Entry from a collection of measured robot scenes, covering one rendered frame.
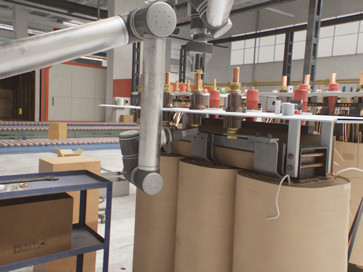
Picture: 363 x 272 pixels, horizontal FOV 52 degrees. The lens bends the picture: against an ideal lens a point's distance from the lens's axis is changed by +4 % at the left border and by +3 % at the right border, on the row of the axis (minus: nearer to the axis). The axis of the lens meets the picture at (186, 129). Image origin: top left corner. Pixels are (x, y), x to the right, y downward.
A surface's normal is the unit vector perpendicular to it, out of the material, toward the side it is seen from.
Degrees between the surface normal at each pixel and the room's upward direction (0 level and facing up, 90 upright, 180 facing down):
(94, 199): 90
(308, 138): 90
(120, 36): 108
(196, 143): 90
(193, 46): 90
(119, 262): 0
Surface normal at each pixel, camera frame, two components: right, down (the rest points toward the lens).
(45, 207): 0.58, 0.08
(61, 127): 0.96, 0.07
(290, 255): -0.25, 0.05
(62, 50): 0.55, 0.39
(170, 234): 0.15, 0.07
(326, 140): -0.77, 0.00
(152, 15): 0.39, 0.11
